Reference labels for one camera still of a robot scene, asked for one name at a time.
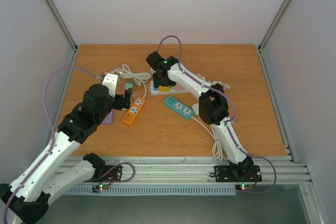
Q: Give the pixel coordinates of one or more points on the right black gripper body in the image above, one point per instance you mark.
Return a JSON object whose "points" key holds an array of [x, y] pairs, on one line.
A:
{"points": [[163, 83]]}

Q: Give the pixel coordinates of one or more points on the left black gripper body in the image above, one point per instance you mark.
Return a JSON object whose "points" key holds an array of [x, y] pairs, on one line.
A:
{"points": [[119, 106]]}

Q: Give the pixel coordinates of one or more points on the yellow cube socket adapter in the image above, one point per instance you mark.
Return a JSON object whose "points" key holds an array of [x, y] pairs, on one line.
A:
{"points": [[166, 88]]}

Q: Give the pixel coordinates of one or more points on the pink cube socket adapter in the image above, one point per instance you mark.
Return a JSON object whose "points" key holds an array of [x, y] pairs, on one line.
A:
{"points": [[178, 87]]}

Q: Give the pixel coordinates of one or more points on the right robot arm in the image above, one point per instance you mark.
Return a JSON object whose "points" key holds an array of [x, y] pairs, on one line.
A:
{"points": [[213, 108]]}

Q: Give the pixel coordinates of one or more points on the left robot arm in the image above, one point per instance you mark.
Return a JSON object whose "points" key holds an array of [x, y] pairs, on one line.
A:
{"points": [[31, 194]]}

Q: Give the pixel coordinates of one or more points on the green small plug adapter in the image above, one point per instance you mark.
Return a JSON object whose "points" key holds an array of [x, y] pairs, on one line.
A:
{"points": [[129, 85]]}

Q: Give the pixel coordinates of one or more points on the white round plug charger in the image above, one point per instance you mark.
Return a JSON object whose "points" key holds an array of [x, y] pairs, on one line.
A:
{"points": [[195, 108]]}

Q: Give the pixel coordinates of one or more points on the orange power strip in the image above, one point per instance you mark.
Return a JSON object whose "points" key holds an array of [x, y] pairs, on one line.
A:
{"points": [[134, 111]]}

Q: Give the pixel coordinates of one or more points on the white long power strip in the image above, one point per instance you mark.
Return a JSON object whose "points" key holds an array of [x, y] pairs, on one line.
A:
{"points": [[155, 91]]}

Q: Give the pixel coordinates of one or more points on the purple power strip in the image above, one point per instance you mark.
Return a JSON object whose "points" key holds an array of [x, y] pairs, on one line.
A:
{"points": [[109, 119]]}

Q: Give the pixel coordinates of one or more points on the teal power strip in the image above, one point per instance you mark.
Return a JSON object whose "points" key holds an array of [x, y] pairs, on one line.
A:
{"points": [[178, 107]]}

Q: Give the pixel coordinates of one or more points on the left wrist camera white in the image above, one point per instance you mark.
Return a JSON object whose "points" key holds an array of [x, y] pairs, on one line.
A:
{"points": [[111, 81]]}

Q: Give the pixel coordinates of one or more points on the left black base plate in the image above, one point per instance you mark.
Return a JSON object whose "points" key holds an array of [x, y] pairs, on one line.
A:
{"points": [[113, 172]]}

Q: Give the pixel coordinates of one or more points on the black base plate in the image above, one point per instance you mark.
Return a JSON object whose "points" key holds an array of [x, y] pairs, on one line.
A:
{"points": [[113, 172], [223, 173]]}

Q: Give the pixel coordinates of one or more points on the aluminium rail frame front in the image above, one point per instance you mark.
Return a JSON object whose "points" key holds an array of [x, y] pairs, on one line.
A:
{"points": [[196, 170]]}

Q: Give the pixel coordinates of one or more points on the grey slotted cable duct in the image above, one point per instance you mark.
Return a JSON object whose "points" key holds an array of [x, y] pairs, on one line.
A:
{"points": [[154, 190]]}

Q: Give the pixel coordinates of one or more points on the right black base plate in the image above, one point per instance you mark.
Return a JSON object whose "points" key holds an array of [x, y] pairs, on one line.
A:
{"points": [[223, 173]]}

